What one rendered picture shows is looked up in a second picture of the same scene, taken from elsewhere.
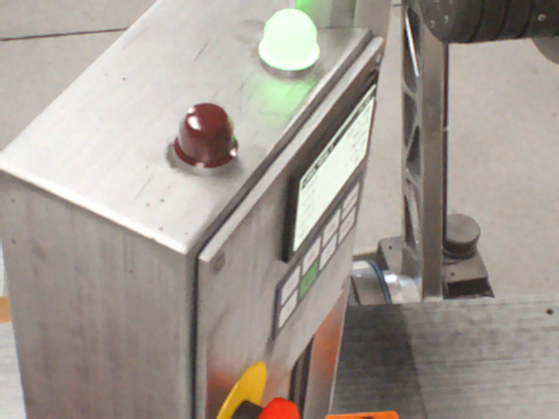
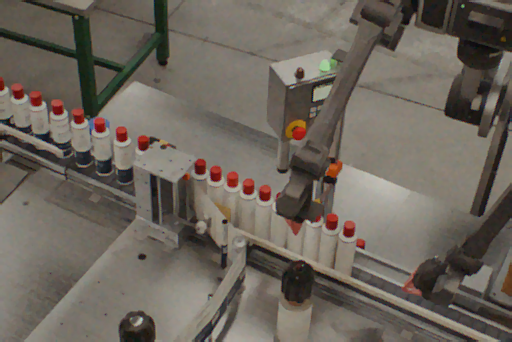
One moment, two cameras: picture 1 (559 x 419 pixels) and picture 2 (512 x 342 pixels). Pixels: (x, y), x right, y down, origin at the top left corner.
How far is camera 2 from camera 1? 1.86 m
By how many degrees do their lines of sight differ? 22
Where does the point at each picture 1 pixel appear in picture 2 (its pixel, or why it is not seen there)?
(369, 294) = not seen: hidden behind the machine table
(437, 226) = (478, 205)
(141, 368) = (280, 107)
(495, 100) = not seen: outside the picture
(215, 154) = (299, 74)
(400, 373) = (396, 205)
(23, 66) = (396, 109)
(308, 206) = (317, 94)
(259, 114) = (312, 74)
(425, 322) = (414, 197)
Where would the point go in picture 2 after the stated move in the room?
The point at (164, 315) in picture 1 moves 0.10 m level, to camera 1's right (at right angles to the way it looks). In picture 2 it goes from (283, 96) to (315, 114)
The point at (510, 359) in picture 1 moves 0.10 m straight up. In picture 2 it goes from (430, 216) to (435, 193)
